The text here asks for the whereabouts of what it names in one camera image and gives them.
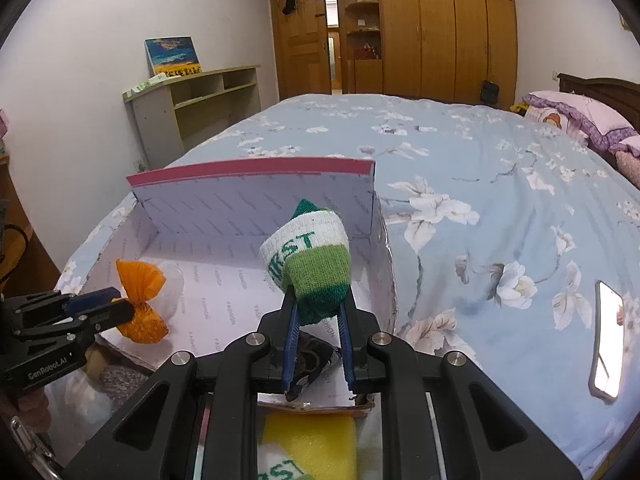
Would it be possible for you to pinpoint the brown wooden desk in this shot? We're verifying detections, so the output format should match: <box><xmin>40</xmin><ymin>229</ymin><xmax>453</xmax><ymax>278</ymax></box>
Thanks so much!
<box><xmin>0</xmin><ymin>150</ymin><xmax>63</xmax><ymax>301</ymax></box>

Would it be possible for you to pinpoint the wooden door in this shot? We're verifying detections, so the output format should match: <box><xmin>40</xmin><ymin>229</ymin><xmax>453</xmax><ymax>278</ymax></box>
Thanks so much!
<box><xmin>272</xmin><ymin>0</ymin><xmax>332</xmax><ymax>101</ymax></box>

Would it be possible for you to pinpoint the yellow sponge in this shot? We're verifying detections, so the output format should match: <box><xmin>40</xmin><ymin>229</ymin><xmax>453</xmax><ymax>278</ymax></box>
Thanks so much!
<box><xmin>260</xmin><ymin>410</ymin><xmax>358</xmax><ymax>480</ymax></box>

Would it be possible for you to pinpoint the blue and yellow painting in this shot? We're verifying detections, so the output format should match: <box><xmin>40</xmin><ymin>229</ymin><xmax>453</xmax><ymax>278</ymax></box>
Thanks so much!
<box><xmin>145</xmin><ymin>36</ymin><xmax>203</xmax><ymax>78</ymax></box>

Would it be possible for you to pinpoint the smartphone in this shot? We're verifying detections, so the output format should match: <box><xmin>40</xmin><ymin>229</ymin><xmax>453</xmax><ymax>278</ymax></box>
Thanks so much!
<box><xmin>589</xmin><ymin>280</ymin><xmax>626</xmax><ymax>403</ymax></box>

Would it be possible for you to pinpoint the dark floral patterned cloth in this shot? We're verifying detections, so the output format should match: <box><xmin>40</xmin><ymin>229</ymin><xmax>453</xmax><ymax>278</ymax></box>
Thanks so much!
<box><xmin>282</xmin><ymin>332</ymin><xmax>346</xmax><ymax>403</ymax></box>

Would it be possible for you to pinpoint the cartoon print pillow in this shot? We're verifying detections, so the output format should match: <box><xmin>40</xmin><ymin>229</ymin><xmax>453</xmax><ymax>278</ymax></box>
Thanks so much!
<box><xmin>522</xmin><ymin>107</ymin><xmax>591</xmax><ymax>147</ymax></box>

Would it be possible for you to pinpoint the dark wooden headboard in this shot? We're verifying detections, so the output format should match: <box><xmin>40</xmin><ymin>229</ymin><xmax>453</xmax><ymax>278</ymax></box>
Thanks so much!
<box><xmin>557</xmin><ymin>72</ymin><xmax>640</xmax><ymax>126</ymax></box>

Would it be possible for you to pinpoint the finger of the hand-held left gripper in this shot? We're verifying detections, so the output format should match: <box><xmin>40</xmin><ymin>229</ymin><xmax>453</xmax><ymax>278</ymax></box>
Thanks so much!
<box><xmin>0</xmin><ymin>287</ymin><xmax>123</xmax><ymax>323</ymax></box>
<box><xmin>12</xmin><ymin>300</ymin><xmax>136</xmax><ymax>345</ymax></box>

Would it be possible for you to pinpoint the grey knit sock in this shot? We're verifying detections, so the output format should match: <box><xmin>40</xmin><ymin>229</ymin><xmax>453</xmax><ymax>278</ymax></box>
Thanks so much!
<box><xmin>85</xmin><ymin>347</ymin><xmax>156</xmax><ymax>413</ymax></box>

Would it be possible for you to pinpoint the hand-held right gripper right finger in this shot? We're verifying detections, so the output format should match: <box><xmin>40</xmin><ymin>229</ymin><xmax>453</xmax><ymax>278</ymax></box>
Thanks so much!
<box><xmin>335</xmin><ymin>296</ymin><xmax>583</xmax><ymax>480</ymax></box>

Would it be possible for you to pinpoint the orange and white sock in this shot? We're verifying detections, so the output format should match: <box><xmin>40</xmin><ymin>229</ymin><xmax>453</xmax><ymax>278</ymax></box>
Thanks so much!
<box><xmin>114</xmin><ymin>259</ymin><xmax>170</xmax><ymax>345</ymax></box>

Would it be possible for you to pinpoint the wooden wardrobe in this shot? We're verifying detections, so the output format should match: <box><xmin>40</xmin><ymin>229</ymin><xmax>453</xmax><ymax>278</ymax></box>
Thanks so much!
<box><xmin>248</xmin><ymin>0</ymin><xmax>518</xmax><ymax>106</ymax></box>

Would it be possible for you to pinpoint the beige bookshelf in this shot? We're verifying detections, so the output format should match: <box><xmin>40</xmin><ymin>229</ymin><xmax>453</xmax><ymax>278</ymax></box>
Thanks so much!
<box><xmin>123</xmin><ymin>65</ymin><xmax>263</xmax><ymax>171</ymax></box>

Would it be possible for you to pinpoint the white plastic bag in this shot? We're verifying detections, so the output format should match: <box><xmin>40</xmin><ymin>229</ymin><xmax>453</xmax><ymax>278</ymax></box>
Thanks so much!
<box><xmin>150</xmin><ymin>262</ymin><xmax>186</xmax><ymax>321</ymax></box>

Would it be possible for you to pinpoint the pink pillow purple ruffle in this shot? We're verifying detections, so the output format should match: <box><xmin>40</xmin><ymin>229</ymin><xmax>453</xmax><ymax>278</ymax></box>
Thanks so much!
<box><xmin>607</xmin><ymin>135</ymin><xmax>640</xmax><ymax>188</ymax></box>
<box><xmin>522</xmin><ymin>90</ymin><xmax>640</xmax><ymax>153</ymax></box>

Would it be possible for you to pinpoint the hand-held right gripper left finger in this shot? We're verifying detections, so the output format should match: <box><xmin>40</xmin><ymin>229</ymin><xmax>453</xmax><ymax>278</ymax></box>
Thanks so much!
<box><xmin>62</xmin><ymin>290</ymin><xmax>302</xmax><ymax>480</ymax></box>

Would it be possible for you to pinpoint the green and white packet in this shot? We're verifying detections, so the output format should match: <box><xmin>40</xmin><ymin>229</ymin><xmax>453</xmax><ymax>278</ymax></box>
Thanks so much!
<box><xmin>127</xmin><ymin>74</ymin><xmax>168</xmax><ymax>96</ymax></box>

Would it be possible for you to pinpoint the white cardboard box pink edge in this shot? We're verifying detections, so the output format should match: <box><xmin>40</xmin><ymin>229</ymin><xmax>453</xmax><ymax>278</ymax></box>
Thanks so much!
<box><xmin>80</xmin><ymin>156</ymin><xmax>401</xmax><ymax>413</ymax></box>

